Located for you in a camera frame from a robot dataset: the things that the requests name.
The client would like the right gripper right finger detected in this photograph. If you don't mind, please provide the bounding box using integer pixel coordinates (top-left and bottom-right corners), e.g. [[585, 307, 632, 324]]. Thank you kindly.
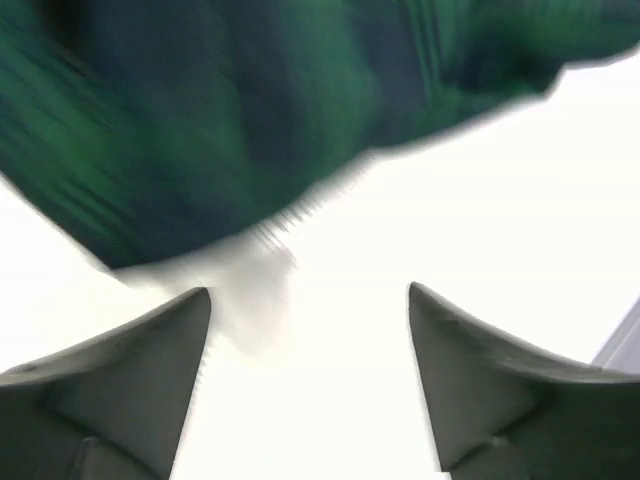
[[408, 282, 639, 480]]

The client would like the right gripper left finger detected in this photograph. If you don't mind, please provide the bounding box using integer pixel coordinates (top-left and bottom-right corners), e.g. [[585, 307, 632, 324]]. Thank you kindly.
[[1, 288, 210, 480]]

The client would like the dark green plaid skirt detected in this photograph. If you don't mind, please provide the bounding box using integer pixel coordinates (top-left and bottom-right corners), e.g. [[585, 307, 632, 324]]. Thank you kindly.
[[1, 1, 639, 270]]

